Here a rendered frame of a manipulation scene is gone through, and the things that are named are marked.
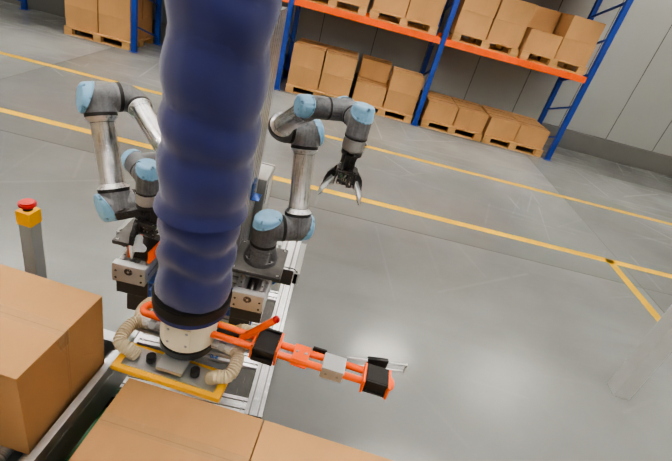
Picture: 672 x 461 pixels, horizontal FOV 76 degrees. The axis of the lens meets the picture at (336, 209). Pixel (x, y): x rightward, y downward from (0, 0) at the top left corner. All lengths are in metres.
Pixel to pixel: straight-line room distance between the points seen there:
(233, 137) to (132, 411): 1.34
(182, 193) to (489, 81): 9.23
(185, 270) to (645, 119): 10.93
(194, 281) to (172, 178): 0.31
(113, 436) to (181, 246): 1.02
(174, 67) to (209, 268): 0.51
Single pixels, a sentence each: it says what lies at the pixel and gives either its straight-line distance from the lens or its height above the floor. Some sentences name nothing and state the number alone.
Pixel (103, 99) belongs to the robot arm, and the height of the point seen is 1.59.
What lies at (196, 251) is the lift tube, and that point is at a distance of 1.14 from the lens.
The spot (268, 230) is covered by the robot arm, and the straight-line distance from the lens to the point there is 1.80.
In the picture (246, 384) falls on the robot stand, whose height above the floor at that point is 0.21.
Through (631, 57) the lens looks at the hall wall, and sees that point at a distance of 10.94.
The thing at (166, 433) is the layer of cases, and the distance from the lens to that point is 1.98.
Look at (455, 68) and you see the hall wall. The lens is 9.77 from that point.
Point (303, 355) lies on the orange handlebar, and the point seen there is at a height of 1.19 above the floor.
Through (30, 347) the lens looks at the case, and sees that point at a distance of 1.75.
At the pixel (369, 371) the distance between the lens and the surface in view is 1.40.
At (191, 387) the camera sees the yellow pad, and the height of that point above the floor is 1.07.
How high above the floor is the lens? 2.22
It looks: 29 degrees down
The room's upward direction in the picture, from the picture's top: 16 degrees clockwise
